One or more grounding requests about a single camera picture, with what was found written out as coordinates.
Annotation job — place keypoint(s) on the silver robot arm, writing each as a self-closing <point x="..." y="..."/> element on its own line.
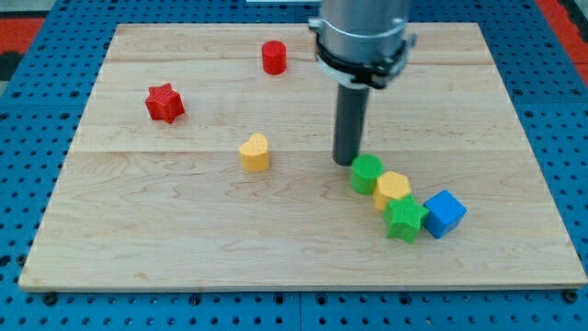
<point x="361" y="43"/>

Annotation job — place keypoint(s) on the yellow heart block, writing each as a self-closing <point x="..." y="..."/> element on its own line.
<point x="255" y="153"/>

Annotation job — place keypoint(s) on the green cylinder block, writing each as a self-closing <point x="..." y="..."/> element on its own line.
<point x="366" y="168"/>

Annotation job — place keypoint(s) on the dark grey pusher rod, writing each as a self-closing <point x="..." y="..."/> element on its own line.
<point x="350" y="113"/>

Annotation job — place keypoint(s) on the wooden board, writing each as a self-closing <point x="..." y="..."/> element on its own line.
<point x="143" y="205"/>

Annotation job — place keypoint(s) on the yellow hexagon block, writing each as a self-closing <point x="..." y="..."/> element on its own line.
<point x="390" y="186"/>

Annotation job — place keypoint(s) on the red cylinder block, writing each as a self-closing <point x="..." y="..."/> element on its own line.
<point x="274" y="56"/>

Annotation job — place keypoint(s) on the green star block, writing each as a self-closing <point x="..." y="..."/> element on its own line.
<point x="404" y="218"/>

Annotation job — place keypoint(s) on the red star block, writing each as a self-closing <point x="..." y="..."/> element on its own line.
<point x="164" y="103"/>

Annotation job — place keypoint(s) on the blue cube block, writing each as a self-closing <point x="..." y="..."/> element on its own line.
<point x="445" y="213"/>

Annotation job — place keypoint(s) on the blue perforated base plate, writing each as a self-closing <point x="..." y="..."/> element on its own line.
<point x="46" y="96"/>

